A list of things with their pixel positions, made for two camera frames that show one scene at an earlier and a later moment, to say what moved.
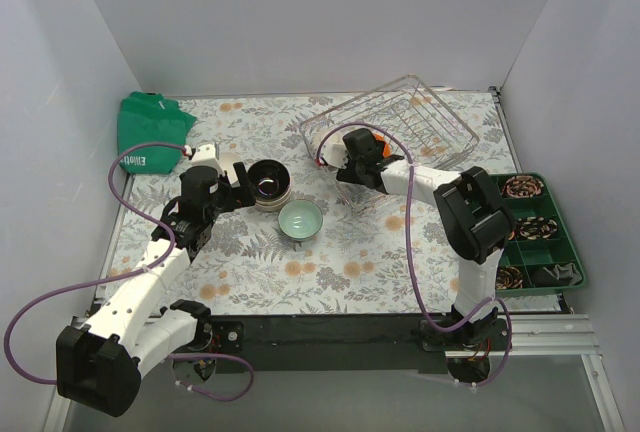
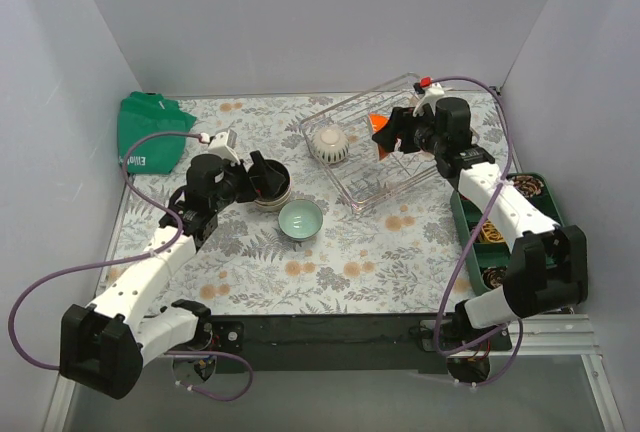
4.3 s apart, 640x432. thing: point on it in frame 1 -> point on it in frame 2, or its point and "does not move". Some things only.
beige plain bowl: (273, 204) does not move
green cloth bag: (146, 117) does not move
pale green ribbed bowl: (300, 220) does not move
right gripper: (351, 172) -> (398, 127)
